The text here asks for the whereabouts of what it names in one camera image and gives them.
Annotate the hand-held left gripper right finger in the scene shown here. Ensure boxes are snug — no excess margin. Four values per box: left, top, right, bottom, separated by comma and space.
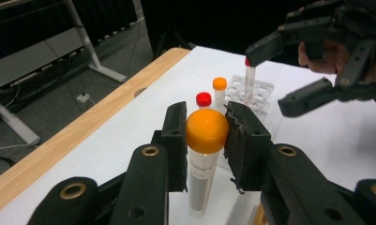
223, 100, 274, 193

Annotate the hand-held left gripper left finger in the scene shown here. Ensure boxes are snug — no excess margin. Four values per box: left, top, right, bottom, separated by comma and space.
151, 101, 188, 192

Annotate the labelled orange cap test tube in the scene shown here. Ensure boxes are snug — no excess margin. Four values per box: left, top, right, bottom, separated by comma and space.
185, 108, 230, 219

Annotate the slim red cap test tube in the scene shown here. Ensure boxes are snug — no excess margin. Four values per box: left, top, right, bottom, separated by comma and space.
244, 56, 257, 106

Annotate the clear acrylic tube rack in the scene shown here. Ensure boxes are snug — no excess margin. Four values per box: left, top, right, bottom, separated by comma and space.
221, 74, 276, 126

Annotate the wide red cap test tube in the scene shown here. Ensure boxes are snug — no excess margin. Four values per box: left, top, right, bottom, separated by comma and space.
195, 92, 213, 111

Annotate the black tripod stand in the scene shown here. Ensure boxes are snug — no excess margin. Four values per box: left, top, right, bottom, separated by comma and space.
153, 18, 193, 60

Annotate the white power plug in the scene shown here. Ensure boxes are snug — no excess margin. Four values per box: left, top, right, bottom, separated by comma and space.
76, 93, 92, 105

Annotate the grey metal-framed desk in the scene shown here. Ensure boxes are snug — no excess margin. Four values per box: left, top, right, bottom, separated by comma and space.
0, 0, 128, 147

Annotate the black cable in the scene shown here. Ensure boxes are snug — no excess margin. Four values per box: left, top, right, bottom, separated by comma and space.
63, 54, 86, 109

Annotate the white cable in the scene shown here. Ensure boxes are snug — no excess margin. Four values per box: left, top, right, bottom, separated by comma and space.
0, 143, 32, 155

